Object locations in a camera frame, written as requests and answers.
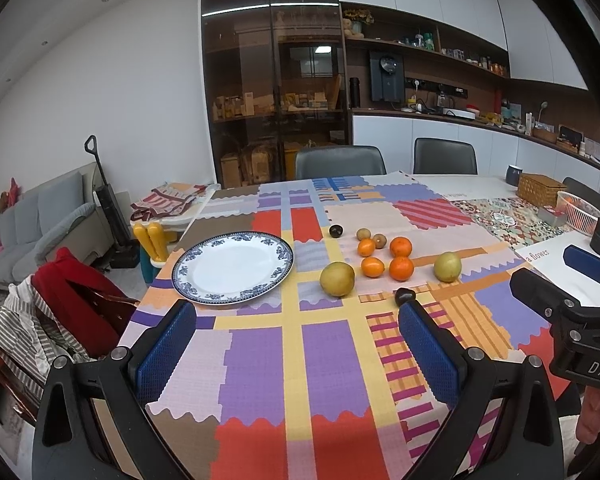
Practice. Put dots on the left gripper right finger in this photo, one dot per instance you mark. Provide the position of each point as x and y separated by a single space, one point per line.
525 442

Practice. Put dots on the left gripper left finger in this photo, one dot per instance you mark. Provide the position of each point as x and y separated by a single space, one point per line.
69 442

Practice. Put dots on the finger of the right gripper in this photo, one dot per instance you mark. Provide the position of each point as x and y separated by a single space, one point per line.
542 297
582 261

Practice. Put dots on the dark plum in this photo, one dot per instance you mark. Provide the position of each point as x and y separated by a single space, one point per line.
404 295
335 231

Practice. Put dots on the orange tangerine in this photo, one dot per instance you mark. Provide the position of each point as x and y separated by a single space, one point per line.
401 246
401 268
366 247
372 267

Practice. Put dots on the large yellow pear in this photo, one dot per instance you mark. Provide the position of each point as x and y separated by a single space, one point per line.
337 279

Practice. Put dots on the person's right hand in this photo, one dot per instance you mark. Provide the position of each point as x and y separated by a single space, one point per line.
588 424

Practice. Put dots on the white mesh fruit basket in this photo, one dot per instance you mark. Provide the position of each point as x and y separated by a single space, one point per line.
580 214

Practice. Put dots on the floral tile table mat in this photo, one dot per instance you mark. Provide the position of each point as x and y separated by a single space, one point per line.
511 220

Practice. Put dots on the wicker basket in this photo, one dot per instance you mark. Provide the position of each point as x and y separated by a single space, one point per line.
539 190

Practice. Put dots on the dark wooden chair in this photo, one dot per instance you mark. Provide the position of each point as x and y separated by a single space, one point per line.
81 323

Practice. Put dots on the striped cloth on chair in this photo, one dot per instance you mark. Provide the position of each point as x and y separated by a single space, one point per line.
31 337

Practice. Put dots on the dark blue mug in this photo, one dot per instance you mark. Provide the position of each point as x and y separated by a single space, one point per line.
512 176

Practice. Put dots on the red cloth on chair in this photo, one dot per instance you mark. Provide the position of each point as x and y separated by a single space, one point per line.
85 302

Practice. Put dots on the brown kiwi right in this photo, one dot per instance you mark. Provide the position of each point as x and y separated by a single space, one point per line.
380 240

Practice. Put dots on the brown kiwi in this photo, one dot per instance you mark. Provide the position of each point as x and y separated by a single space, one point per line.
363 234
380 240

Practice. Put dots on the grey chair right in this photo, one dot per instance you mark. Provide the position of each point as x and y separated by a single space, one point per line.
440 156

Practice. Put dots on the grey chair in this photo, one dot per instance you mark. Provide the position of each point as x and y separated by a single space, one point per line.
339 161
440 156

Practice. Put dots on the black upright vacuum cleaner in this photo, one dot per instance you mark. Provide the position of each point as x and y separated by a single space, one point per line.
126 253

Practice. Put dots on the brown kiwi left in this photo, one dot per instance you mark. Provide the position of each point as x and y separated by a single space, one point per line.
363 234

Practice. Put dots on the colourful patchwork tablecloth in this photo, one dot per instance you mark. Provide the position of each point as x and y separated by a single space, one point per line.
299 385

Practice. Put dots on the yellow child chair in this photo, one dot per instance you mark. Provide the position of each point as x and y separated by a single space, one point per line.
156 243

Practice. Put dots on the grey sofa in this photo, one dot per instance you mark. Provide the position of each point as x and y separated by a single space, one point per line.
60 213

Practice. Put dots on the blue patterned white plate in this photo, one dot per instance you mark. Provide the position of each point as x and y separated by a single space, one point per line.
232 268

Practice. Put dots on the small white side table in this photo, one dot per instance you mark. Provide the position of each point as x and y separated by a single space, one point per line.
187 217

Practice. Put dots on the folded patterned cloth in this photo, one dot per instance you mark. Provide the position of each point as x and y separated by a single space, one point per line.
168 200

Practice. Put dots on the grey chair left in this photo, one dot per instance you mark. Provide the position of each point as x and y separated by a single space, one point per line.
339 161

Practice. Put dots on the glass display cabinet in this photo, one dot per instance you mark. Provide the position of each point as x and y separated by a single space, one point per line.
275 82

